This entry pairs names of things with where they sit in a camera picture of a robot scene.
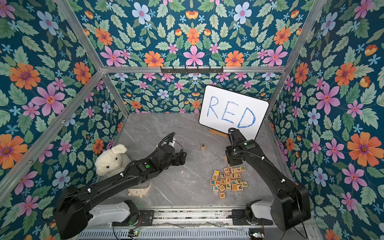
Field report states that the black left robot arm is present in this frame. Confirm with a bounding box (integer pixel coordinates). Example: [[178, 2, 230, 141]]
[[53, 145, 187, 239]]

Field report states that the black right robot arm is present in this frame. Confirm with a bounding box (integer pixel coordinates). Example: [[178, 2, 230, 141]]
[[226, 128, 311, 232]]

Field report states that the wooden K letter block orange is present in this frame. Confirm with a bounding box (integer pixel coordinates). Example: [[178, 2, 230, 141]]
[[219, 192, 226, 200]]

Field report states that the white whiteboard with RED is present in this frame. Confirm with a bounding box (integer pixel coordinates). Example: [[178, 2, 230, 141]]
[[199, 85, 269, 140]]

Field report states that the round wooden toy clock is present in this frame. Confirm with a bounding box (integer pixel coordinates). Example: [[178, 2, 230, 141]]
[[128, 180, 153, 198]]

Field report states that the white plush bunny toy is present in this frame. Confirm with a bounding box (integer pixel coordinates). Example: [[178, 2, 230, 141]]
[[95, 144, 131, 177]]

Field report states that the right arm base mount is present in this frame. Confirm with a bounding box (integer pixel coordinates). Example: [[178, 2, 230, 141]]
[[228, 200, 274, 226]]

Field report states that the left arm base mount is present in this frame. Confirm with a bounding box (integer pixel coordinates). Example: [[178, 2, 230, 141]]
[[112, 200, 155, 228]]

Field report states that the black hook rail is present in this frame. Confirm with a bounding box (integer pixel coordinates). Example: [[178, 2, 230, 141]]
[[160, 67, 224, 74]]

